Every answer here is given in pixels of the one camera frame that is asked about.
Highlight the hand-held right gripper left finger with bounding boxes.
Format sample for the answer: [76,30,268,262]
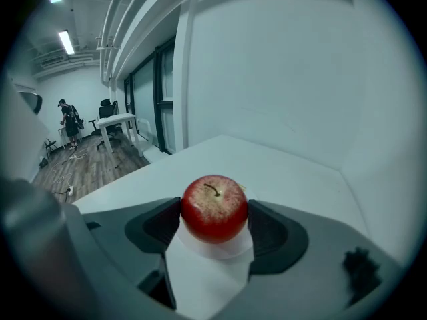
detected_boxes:
[81,197,183,310]

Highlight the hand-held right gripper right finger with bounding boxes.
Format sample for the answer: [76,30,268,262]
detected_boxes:
[213,198,405,320]

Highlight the red apple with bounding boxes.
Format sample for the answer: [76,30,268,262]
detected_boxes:
[181,174,250,245]

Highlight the white plate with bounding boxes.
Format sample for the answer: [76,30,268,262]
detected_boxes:
[169,185,260,261]

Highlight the small white side table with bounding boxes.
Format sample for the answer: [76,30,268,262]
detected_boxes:
[57,127,83,150]

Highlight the black office chair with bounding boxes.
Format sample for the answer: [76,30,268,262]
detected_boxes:
[88,98,121,151]

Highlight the black framed glass partition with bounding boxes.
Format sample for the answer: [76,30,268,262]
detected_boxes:
[123,37,177,155]

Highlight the white ceiling pipes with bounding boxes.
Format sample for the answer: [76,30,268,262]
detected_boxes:
[96,0,157,83]

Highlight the white floor cable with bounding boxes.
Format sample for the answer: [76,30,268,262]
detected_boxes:
[49,145,90,185]

